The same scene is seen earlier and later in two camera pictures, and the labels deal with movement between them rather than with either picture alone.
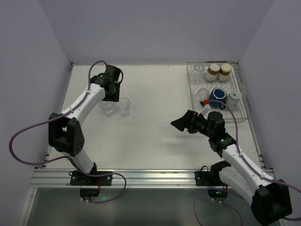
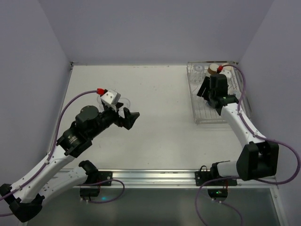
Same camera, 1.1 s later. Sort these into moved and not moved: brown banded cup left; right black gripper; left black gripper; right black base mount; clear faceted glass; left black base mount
Moved: right black gripper; left black gripper
Not moved: left black base mount; clear faceted glass; right black base mount; brown banded cup left
